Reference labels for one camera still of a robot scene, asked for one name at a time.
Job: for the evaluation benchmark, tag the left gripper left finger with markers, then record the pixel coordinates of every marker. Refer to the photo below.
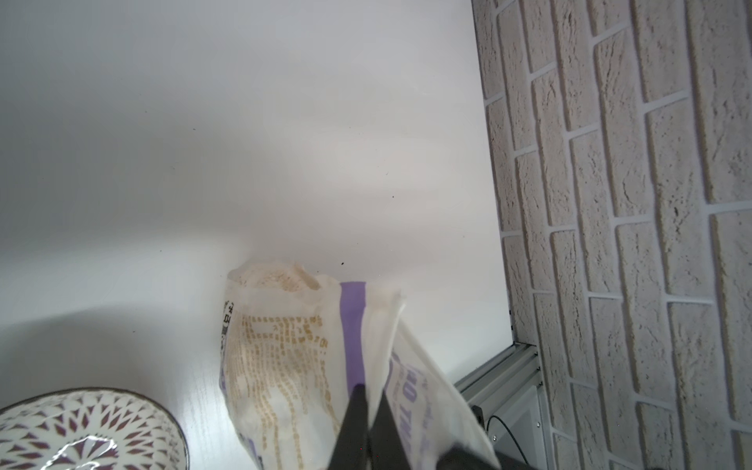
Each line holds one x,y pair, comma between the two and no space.
351,451

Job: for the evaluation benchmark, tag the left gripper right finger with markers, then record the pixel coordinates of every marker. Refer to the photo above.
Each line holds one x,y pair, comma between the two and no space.
385,447

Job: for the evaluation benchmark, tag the oats bag white purple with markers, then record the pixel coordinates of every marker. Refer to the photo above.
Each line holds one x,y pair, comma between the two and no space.
294,346

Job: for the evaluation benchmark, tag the patterned breakfast bowl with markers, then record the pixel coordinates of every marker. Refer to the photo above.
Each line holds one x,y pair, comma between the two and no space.
91,428

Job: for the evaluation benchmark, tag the aluminium mounting rail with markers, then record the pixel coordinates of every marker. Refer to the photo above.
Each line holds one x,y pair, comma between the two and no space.
510,400

